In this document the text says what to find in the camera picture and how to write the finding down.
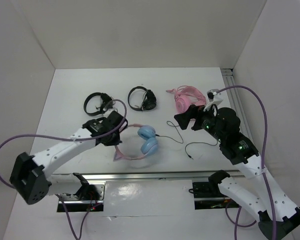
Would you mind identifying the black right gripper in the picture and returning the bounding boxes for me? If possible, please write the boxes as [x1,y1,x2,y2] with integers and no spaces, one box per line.
[173,101,225,142]

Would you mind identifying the blue pink cat-ear headphones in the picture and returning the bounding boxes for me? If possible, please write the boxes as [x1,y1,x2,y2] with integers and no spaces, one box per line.
[113,123,159,161]

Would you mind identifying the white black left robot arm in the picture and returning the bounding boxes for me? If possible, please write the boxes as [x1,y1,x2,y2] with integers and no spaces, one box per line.
[9,111,126,205]

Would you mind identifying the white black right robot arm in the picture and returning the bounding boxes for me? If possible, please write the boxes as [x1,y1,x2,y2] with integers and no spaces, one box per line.
[174,105,300,240]

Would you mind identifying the black headphones far left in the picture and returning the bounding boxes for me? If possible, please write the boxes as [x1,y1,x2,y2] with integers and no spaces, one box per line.
[83,92,115,117]

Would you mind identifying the black headphones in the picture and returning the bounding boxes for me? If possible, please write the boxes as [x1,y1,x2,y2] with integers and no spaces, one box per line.
[127,86,157,112]
[83,92,115,117]

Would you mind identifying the black headphones middle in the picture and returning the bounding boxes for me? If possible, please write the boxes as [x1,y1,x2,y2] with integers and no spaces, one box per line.
[127,86,157,112]

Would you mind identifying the pink gaming headset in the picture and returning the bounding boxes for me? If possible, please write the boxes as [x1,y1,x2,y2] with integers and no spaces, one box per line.
[166,85,207,114]

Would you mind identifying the white front cover panel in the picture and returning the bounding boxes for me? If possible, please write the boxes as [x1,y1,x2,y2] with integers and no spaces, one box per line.
[103,180,195,217]

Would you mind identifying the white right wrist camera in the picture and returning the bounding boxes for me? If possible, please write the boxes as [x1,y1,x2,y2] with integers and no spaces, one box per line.
[204,89,224,112]

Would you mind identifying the aluminium rail right side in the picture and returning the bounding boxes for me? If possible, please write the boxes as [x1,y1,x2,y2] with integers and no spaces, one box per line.
[220,68,250,135]

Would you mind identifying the aluminium rail front edge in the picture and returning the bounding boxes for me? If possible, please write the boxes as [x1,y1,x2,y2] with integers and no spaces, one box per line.
[31,170,248,183]

